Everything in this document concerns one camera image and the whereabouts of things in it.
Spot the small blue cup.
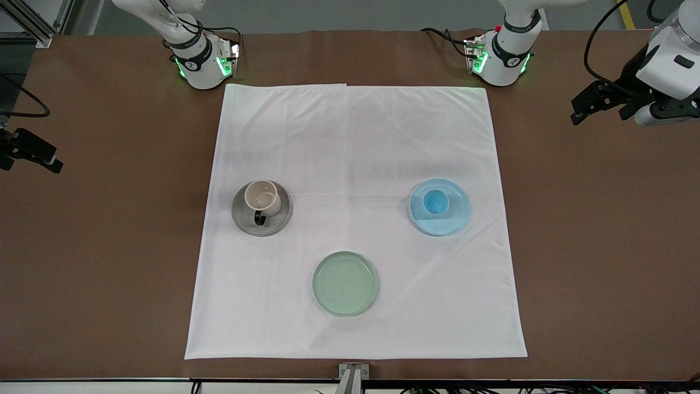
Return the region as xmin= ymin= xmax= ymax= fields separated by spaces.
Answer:
xmin=423 ymin=189 xmax=451 ymax=216

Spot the white mug with black handle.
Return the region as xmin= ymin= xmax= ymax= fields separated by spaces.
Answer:
xmin=244 ymin=180 xmax=283 ymax=227

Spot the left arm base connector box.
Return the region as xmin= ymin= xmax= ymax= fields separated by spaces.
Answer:
xmin=464 ymin=34 xmax=488 ymax=76

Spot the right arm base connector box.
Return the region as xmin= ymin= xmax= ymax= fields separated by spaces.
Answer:
xmin=216 ymin=37 xmax=241 ymax=78

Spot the light blue plate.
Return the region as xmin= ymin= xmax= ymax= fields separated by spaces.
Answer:
xmin=410 ymin=178 xmax=471 ymax=237

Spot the gray plate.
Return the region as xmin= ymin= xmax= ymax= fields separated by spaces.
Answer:
xmin=231 ymin=181 xmax=293 ymax=237

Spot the pale green plate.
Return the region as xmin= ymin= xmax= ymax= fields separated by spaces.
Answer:
xmin=312 ymin=251 xmax=380 ymax=317

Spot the brown table cover sheet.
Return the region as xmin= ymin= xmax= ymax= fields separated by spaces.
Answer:
xmin=0 ymin=28 xmax=700 ymax=382

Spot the white cloth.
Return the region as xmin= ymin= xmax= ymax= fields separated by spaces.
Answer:
xmin=184 ymin=83 xmax=528 ymax=361

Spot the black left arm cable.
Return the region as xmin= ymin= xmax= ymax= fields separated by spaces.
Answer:
xmin=583 ymin=0 xmax=654 ymax=99

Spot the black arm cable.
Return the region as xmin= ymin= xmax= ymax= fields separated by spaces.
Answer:
xmin=583 ymin=0 xmax=654 ymax=99
xmin=0 ymin=71 xmax=51 ymax=118

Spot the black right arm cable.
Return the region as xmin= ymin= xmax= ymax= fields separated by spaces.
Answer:
xmin=0 ymin=71 xmax=51 ymax=118

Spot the black left base cable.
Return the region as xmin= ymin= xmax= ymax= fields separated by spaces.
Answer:
xmin=420 ymin=26 xmax=468 ymax=58

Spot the black base cable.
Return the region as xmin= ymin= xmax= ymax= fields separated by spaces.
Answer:
xmin=180 ymin=14 xmax=242 ymax=47
xmin=420 ymin=26 xmax=468 ymax=58

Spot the black right base cable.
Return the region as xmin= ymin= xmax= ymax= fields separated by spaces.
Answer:
xmin=180 ymin=14 xmax=242 ymax=47

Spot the table front edge rail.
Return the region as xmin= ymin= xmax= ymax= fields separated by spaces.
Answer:
xmin=0 ymin=376 xmax=700 ymax=394

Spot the grey metal table bracket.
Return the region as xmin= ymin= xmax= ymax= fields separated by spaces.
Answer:
xmin=338 ymin=363 xmax=370 ymax=394

